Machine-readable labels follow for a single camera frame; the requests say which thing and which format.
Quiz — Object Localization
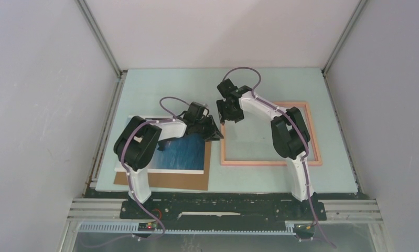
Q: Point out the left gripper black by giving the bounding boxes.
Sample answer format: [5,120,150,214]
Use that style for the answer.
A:
[194,115,223,142]

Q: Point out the pink wooden picture frame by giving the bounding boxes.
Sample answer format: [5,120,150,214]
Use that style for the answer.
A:
[220,101,323,167]

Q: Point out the landscape photo print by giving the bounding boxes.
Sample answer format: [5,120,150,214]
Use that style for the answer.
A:
[113,116,206,175]

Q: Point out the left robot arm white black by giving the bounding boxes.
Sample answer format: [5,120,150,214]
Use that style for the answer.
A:
[113,102,224,219]

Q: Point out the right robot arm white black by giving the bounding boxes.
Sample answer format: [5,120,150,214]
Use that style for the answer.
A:
[216,79,316,219]

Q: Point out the brown backing board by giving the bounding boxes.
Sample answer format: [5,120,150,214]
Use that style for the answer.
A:
[112,139,213,192]

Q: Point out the small circuit board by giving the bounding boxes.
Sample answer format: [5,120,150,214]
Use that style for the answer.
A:
[137,223,157,232]

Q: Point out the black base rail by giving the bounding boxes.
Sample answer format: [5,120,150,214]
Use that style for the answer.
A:
[120,192,327,232]

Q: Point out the right corner metal post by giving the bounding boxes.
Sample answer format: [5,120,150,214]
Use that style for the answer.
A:
[321,0,369,77]

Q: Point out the corner metal post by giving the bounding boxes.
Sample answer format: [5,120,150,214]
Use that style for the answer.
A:
[74,0,123,78]
[321,0,369,77]

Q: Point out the white cable duct strip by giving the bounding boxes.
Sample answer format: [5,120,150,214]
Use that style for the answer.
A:
[78,222,295,236]

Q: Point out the aluminium frame rails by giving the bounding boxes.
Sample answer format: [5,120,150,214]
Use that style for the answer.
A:
[57,198,390,251]

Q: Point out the left corner metal post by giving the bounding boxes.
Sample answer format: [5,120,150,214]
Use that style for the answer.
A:
[74,0,123,78]

